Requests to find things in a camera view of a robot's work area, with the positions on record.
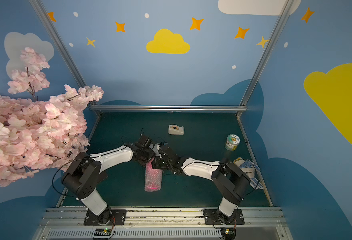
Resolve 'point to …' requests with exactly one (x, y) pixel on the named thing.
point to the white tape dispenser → (175, 129)
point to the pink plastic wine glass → (153, 178)
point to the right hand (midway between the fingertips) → (152, 161)
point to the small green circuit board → (102, 232)
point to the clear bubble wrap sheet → (153, 177)
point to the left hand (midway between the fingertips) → (155, 155)
